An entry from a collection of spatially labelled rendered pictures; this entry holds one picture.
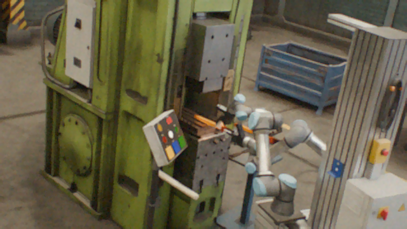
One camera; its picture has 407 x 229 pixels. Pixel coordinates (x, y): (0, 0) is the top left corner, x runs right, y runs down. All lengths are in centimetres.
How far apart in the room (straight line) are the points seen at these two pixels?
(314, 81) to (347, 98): 462
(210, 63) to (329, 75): 389
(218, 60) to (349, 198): 146
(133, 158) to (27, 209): 104
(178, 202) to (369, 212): 182
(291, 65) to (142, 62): 417
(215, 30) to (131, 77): 76
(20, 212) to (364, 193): 286
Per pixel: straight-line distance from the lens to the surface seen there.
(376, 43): 301
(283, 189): 338
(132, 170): 437
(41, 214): 476
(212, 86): 402
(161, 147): 350
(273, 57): 806
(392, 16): 1174
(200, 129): 408
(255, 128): 341
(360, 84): 307
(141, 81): 407
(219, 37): 392
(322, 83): 770
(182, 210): 439
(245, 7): 428
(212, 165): 427
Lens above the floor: 256
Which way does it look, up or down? 21 degrees down
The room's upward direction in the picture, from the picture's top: 8 degrees clockwise
